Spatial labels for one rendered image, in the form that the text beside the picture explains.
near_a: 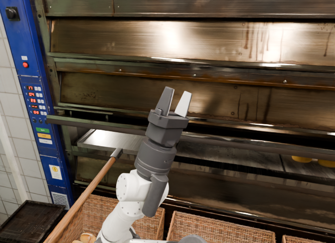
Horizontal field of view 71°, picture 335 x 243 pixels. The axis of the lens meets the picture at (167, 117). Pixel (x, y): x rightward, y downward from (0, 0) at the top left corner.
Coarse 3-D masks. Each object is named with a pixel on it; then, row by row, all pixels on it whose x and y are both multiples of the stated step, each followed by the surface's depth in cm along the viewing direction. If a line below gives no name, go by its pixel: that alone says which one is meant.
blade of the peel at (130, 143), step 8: (88, 136) 149; (96, 136) 149; (104, 136) 149; (112, 136) 149; (120, 136) 149; (128, 136) 149; (136, 136) 149; (144, 136) 149; (80, 144) 138; (88, 144) 136; (96, 144) 141; (104, 144) 140; (112, 144) 140; (120, 144) 140; (128, 144) 140; (136, 144) 140; (128, 152) 132; (136, 152) 130
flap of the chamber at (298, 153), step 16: (80, 112) 134; (96, 128) 111; (112, 128) 109; (192, 128) 113; (208, 128) 115; (208, 144) 99; (224, 144) 97; (240, 144) 96; (304, 144) 98; (320, 144) 100
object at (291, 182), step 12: (108, 156) 136; (132, 156) 131; (180, 156) 130; (192, 168) 124; (204, 168) 122; (216, 168) 120; (228, 168) 120; (240, 168) 120; (252, 168) 120; (264, 180) 116; (276, 180) 114; (288, 180) 113; (300, 180) 112; (312, 180) 112; (324, 180) 112
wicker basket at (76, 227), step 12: (84, 204) 151; (108, 204) 147; (84, 216) 152; (96, 216) 150; (144, 216) 142; (156, 216) 140; (72, 228) 142; (84, 228) 154; (96, 228) 152; (144, 228) 144; (156, 228) 141; (60, 240) 132; (72, 240) 143
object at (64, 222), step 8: (112, 160) 121; (104, 168) 115; (96, 176) 110; (96, 184) 106; (88, 192) 101; (80, 200) 96; (72, 208) 92; (64, 216) 89; (72, 216) 90; (64, 224) 86; (56, 232) 83; (48, 240) 80
